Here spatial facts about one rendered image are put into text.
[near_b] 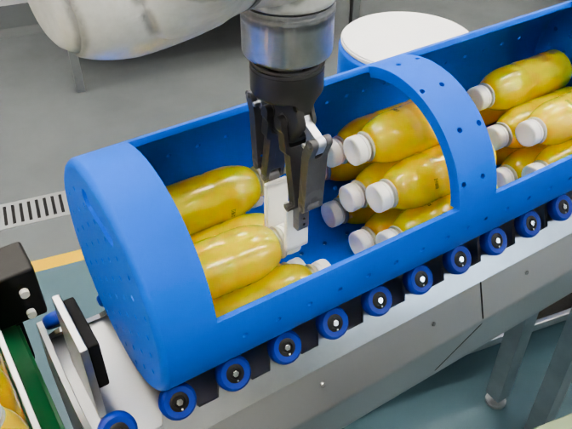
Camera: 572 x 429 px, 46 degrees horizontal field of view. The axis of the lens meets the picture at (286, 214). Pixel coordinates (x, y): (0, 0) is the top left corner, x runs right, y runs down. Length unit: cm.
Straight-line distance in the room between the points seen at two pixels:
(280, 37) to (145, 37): 17
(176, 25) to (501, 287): 76
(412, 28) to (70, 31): 110
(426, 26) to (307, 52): 90
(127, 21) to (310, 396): 61
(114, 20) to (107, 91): 302
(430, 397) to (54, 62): 268
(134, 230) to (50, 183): 224
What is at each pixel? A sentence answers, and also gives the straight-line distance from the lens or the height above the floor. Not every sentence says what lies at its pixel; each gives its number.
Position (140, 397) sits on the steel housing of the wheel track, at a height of 93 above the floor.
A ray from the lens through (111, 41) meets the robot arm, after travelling 48.
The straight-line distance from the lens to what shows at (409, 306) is 98.
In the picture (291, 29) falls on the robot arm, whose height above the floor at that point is 138.
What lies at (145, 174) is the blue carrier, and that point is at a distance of 70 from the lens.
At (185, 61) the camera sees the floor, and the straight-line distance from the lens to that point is 370.
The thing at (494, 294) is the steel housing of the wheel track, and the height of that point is 87.
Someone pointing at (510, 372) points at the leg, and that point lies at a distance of 194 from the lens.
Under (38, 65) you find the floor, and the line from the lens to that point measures 384.
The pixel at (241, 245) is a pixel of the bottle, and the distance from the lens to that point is 76.
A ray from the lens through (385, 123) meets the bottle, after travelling 88.
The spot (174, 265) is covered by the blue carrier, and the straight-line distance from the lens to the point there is 66.
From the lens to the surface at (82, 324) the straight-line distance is 82.
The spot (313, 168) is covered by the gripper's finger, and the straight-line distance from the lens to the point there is 68.
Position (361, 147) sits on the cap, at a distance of 86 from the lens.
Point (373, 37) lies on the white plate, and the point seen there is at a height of 104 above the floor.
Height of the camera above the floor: 163
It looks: 39 degrees down
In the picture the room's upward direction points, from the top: straight up
